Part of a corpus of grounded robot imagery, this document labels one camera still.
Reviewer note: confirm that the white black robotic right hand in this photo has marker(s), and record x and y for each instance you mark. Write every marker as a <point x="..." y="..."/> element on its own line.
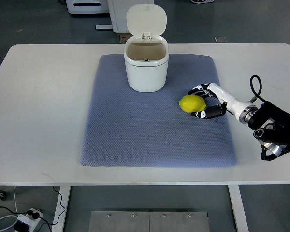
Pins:
<point x="228" y="103"/>

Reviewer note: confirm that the white left table leg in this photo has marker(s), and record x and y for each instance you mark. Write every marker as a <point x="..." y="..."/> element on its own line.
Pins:
<point x="61" y="208"/>

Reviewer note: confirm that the white trash bin open lid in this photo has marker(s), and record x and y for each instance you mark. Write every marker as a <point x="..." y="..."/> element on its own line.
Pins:
<point x="146" y="53"/>

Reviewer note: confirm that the blue grey mesh mat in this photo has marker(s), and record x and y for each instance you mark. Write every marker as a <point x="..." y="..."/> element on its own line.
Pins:
<point x="134" y="129"/>

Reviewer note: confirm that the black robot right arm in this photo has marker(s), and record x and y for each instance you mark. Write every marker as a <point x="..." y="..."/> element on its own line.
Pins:
<point x="271" y="127"/>

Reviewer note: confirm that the white table leg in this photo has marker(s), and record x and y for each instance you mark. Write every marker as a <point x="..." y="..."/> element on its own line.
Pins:
<point x="61" y="208"/>
<point x="238" y="208"/>

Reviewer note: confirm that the grey metal floor plate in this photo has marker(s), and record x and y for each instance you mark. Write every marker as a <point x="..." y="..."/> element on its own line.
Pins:
<point x="144" y="221"/>

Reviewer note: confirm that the white cabinet in background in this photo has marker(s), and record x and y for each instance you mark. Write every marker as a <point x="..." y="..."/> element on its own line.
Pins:
<point x="118" y="12"/>

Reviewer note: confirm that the white power strip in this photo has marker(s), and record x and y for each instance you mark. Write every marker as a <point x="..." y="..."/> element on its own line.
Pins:
<point x="29" y="221"/>

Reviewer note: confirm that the yellow lemon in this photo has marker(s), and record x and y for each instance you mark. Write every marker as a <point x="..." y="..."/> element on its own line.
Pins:
<point x="192" y="103"/>

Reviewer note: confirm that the white right table leg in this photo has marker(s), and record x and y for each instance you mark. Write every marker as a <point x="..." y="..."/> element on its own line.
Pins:
<point x="238" y="208"/>

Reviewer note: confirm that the white appliance with slot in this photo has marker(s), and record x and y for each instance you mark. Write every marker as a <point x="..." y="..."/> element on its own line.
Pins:
<point x="87" y="6"/>

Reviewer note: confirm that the grey floor socket plate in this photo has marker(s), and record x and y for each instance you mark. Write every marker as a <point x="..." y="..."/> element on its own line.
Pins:
<point x="221" y="40"/>

